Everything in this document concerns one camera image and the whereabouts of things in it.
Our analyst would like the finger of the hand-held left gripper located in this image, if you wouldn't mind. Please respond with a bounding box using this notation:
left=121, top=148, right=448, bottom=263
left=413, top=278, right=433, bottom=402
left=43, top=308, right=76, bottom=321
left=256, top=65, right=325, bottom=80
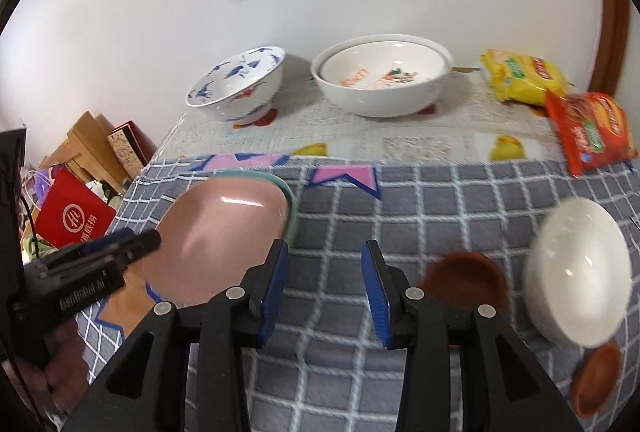
left=60, top=232, right=139, bottom=263
left=102, top=231, right=164, bottom=269

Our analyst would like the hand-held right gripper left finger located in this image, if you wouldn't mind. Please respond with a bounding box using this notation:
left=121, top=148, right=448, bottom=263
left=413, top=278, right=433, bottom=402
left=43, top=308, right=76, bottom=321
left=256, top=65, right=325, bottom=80
left=60, top=239, right=291, bottom=432

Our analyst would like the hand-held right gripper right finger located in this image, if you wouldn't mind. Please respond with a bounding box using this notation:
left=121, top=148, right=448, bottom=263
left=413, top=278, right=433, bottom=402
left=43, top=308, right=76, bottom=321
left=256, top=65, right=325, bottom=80
left=361, top=239, right=586, bottom=432

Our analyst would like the pink plate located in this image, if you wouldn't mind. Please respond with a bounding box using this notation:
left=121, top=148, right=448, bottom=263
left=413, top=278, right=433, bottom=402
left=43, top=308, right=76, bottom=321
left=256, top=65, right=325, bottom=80
left=142, top=175, right=293, bottom=307

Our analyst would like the small brown bowl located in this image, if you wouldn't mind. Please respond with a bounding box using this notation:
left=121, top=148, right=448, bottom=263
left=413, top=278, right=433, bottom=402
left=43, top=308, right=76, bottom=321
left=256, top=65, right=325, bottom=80
left=417, top=252, right=508, bottom=313
left=570, top=342, right=623, bottom=418

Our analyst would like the blue plate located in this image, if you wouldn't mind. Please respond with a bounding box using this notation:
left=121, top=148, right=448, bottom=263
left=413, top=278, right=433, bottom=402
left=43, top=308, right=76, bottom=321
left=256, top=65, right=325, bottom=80
left=202, top=169, right=298, bottom=240

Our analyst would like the plain white bowl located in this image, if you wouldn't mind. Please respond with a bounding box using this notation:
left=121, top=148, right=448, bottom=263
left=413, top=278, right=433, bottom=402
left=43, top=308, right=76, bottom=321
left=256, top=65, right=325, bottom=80
left=522, top=199, right=633, bottom=348

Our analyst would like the person's left hand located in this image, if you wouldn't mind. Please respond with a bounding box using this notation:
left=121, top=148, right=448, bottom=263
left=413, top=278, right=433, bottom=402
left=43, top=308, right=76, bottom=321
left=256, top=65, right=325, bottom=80
left=30, top=326, right=122, bottom=409

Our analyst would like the red paper bag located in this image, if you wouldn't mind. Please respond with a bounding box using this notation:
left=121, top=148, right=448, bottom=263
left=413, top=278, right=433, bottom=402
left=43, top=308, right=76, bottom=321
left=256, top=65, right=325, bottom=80
left=34, top=168, right=117, bottom=249

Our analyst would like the patterned box with red edge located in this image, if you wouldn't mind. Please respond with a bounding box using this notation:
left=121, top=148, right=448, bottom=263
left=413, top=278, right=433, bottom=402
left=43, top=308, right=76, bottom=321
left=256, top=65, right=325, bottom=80
left=106, top=121, right=158, bottom=180

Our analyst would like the wooden box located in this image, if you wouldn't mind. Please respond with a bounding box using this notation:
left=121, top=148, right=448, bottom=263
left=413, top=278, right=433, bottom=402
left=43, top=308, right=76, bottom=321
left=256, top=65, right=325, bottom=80
left=40, top=112, right=132, bottom=193

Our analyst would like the grey checked cloth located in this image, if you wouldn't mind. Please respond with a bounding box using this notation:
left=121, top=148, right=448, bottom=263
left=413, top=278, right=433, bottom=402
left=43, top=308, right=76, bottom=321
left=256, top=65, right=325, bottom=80
left=75, top=154, right=640, bottom=432

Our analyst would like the blue patterned white bowl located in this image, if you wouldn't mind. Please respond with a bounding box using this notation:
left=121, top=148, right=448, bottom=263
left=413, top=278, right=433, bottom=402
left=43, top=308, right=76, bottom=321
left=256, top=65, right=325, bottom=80
left=186, top=46, right=287, bottom=123

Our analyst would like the large white bowl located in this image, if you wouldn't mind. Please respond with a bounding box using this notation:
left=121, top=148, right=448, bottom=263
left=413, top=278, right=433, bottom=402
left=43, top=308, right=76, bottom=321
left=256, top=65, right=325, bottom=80
left=311, top=34, right=455, bottom=117

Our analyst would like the white bowl with orange print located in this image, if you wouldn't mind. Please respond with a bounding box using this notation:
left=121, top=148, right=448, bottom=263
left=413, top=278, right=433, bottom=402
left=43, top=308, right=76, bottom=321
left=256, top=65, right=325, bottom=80
left=320, top=42, right=447, bottom=90

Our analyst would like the yellow snack packet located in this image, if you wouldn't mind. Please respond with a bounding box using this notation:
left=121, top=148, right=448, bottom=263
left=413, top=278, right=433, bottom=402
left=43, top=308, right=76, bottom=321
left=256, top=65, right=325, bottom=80
left=480, top=50, right=573, bottom=107

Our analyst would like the red snack packet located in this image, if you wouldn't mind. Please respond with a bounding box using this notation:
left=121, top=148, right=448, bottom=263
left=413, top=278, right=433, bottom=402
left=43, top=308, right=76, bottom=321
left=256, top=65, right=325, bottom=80
left=544, top=90, right=632, bottom=177

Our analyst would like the brown door frame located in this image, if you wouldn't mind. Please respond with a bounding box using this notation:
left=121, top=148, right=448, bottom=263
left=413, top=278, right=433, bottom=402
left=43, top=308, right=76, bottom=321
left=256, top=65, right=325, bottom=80
left=595, top=0, right=632, bottom=97

